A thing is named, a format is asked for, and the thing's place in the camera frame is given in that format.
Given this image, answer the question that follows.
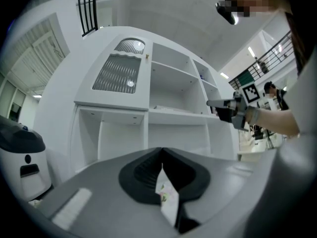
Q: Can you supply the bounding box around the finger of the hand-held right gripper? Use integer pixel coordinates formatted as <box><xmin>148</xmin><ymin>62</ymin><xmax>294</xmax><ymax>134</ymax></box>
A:
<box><xmin>214</xmin><ymin>106</ymin><xmax>235</xmax><ymax>123</ymax></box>
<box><xmin>206</xmin><ymin>99</ymin><xmax>235</xmax><ymax>108</ymax></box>

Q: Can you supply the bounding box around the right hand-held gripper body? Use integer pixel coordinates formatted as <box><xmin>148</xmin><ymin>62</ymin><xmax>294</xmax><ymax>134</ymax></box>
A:
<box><xmin>231</xmin><ymin>82</ymin><xmax>262</xmax><ymax>131</ymax></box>

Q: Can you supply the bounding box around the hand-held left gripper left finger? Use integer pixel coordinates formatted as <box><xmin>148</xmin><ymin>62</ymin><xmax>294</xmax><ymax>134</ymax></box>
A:
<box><xmin>37</xmin><ymin>147</ymin><xmax>179</xmax><ymax>238</ymax></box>

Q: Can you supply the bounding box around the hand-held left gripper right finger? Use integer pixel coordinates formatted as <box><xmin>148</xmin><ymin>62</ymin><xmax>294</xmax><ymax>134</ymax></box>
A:
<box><xmin>162</xmin><ymin>147</ymin><xmax>259</xmax><ymax>238</ymax></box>

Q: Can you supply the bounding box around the white floral book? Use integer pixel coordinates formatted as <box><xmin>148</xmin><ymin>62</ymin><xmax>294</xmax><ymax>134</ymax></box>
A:
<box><xmin>155</xmin><ymin>162</ymin><xmax>180</xmax><ymax>227</ymax></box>

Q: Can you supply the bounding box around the white shelf cabinet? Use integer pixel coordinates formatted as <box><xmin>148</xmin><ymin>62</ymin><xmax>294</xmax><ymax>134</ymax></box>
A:
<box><xmin>34</xmin><ymin>25</ymin><xmax>240</xmax><ymax>183</ymax></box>

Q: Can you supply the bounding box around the person's right forearm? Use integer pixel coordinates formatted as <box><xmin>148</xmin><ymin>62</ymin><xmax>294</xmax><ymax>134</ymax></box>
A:
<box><xmin>245</xmin><ymin>106</ymin><xmax>301</xmax><ymax>138</ymax></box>

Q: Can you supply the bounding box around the black balcony railing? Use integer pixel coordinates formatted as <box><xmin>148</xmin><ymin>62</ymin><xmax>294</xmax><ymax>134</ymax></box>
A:
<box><xmin>229</xmin><ymin>30</ymin><xmax>298</xmax><ymax>90</ymax></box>

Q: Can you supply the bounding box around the person's grey shirt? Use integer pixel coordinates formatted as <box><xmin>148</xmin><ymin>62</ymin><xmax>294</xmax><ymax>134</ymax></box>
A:
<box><xmin>244</xmin><ymin>55</ymin><xmax>317</xmax><ymax>238</ymax></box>

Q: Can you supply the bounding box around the white and grey machine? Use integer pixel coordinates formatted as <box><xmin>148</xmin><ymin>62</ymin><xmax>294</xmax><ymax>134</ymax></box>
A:
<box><xmin>0</xmin><ymin>115</ymin><xmax>53</xmax><ymax>203</ymax></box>

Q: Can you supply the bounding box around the ribbed glass cabinet door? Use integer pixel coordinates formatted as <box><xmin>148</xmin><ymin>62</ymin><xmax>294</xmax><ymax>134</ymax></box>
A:
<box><xmin>74</xmin><ymin>35</ymin><xmax>153</xmax><ymax>112</ymax></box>

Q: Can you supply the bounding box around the black stair railing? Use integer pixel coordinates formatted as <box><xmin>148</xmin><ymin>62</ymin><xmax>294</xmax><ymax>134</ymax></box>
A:
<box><xmin>76</xmin><ymin>0</ymin><xmax>99</xmax><ymax>37</ymax></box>

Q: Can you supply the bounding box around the green wall panel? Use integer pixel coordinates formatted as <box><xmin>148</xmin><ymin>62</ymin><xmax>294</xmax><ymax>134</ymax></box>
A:
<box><xmin>236</xmin><ymin>72</ymin><xmax>255</xmax><ymax>87</ymax></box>

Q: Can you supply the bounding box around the black head-worn camera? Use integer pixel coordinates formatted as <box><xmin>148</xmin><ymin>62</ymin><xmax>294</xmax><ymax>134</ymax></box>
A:
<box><xmin>214</xmin><ymin>0</ymin><xmax>239</xmax><ymax>26</ymax></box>

